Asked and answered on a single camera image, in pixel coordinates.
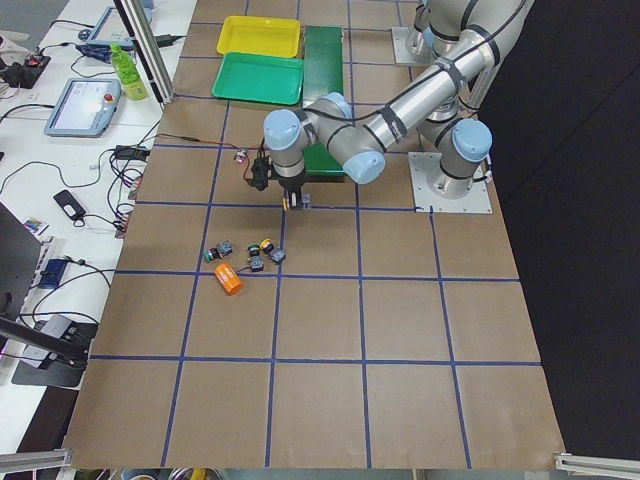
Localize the black power adapter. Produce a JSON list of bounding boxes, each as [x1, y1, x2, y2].
[[114, 145, 150, 162]]

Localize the orange cylinder with 4680 print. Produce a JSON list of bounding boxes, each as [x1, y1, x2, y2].
[[214, 263, 244, 295]]

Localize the teach pendant far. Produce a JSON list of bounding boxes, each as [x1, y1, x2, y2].
[[85, 7, 134, 51]]

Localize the black phone device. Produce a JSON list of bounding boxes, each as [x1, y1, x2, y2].
[[53, 190, 87, 221]]

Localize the green push button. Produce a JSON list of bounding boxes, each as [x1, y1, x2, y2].
[[247, 244, 264, 273], [203, 240, 233, 263]]

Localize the green conveyor belt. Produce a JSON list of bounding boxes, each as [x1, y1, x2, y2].
[[302, 25, 344, 182]]

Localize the yellow push button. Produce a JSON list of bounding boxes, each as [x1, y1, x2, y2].
[[259, 239, 286, 265], [282, 192, 311, 212]]

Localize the aluminium frame post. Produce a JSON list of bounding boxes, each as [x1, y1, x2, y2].
[[114, 0, 174, 105]]

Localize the green tea bottle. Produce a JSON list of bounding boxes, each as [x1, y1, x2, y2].
[[110, 44, 149, 101]]

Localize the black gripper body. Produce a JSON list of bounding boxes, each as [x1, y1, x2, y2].
[[249, 156, 306, 192]]

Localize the teach pendant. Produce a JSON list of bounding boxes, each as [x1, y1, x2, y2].
[[85, 7, 134, 51], [44, 78, 122, 138]]

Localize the green plastic tray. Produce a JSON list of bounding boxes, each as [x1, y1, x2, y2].
[[211, 52, 304, 106]]

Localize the yellow plastic tray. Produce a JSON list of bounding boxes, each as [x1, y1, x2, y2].
[[216, 15, 301, 58]]

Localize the red black wire with plug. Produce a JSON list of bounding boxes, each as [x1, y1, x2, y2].
[[154, 133, 266, 189]]

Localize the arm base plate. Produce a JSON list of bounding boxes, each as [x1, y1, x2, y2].
[[391, 27, 433, 66], [408, 152, 492, 214]]

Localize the teach pendant near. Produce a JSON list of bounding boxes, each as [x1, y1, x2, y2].
[[44, 78, 122, 138]]

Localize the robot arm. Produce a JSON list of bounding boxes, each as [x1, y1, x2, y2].
[[263, 25, 499, 209], [414, 0, 534, 65]]

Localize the small controller circuit board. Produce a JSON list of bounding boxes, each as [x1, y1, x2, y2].
[[234, 149, 249, 163]]

